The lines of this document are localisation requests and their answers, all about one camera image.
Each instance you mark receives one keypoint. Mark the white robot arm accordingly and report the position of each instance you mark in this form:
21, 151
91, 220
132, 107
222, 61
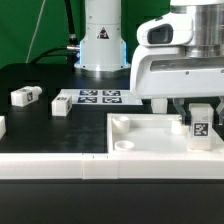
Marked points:
103, 51

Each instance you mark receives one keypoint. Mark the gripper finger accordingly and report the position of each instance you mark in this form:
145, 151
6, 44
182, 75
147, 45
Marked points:
179, 106
220, 110

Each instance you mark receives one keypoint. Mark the white U-shaped obstacle fence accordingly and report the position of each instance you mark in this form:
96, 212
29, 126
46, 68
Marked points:
108, 166

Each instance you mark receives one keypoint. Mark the white marker sheet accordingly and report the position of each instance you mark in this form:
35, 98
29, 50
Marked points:
101, 97

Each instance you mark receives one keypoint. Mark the white square tabletop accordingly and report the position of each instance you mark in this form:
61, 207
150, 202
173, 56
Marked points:
154, 135

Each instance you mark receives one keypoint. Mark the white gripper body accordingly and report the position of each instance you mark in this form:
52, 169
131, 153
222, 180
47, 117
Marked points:
161, 69

